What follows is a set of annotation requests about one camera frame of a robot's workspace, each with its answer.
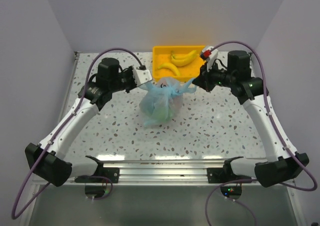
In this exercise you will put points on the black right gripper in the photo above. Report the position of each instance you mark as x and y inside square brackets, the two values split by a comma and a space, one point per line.
[204, 80]

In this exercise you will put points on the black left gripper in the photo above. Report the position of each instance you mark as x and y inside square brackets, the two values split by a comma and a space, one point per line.
[129, 71]

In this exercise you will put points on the yellow plastic tray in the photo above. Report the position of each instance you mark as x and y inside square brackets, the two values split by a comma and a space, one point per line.
[163, 55]

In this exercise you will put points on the light blue plastic bag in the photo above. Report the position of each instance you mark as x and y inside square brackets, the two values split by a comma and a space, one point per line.
[163, 100]

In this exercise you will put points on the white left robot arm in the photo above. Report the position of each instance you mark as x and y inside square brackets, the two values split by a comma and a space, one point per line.
[46, 159]

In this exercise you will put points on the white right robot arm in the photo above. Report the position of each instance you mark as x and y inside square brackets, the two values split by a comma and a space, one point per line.
[283, 161]

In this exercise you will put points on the single yellow fake banana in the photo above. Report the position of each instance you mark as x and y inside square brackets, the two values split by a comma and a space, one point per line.
[171, 67]

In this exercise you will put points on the yellow fake banana bunch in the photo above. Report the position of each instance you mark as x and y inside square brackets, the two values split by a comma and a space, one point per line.
[183, 60]

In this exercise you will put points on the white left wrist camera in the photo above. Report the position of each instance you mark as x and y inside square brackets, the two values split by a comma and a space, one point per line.
[141, 76]

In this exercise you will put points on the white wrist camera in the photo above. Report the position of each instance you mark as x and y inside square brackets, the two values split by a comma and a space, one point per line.
[209, 55]
[141, 76]

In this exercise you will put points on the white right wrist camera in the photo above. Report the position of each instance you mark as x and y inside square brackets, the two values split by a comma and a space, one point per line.
[209, 55]

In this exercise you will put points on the black left base bracket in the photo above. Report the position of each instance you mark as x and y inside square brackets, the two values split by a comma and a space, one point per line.
[105, 173]

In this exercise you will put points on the black base bracket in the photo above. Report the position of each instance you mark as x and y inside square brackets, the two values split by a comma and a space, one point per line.
[219, 175]
[105, 173]

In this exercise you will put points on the black right base bracket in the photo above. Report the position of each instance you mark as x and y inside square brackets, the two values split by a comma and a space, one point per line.
[219, 175]

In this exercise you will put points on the aluminium mounting rail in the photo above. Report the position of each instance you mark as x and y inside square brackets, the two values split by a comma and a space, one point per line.
[133, 172]

